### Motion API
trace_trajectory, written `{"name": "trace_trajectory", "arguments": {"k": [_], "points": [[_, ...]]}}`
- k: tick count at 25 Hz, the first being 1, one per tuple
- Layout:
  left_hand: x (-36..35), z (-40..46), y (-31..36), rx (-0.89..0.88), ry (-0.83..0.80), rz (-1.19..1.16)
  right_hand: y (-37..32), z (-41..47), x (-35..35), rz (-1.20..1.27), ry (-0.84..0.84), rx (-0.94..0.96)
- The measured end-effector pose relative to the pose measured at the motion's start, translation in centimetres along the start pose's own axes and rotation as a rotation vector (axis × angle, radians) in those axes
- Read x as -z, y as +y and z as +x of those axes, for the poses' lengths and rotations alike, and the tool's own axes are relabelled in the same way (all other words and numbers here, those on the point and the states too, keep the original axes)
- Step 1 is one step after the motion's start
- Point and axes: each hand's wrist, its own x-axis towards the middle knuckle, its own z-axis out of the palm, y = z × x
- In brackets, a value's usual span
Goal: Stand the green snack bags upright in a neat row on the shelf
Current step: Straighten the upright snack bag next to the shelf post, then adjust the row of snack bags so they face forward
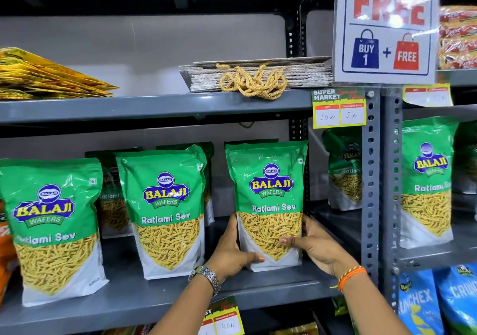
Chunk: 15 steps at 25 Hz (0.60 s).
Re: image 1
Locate stack of orange noodle packets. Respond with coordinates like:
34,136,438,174
438,4,477,71

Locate row of olive tea packets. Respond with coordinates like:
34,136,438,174
104,322,319,335

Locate stack of golden foil packets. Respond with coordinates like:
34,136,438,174
0,47,119,100

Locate silver wristwatch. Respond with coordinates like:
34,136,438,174
187,265,222,297

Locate green yellow price tag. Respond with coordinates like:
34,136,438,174
197,295,245,335
312,87,368,130
402,83,454,107

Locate stack of grey paper bags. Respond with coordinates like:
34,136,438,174
178,56,333,93

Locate person's right hand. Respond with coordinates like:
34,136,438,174
278,214,361,281

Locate white promotion sign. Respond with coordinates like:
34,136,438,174
332,0,440,85

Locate orange thread bracelet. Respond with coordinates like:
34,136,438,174
329,265,368,293

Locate orange Crunchem chips packets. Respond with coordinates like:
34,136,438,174
0,200,19,306

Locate grey metal shelving rack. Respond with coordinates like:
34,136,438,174
309,68,477,335
0,0,381,335

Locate person's left hand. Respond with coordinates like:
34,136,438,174
203,213,266,285

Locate yellow rope handle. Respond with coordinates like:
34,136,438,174
216,62,289,100

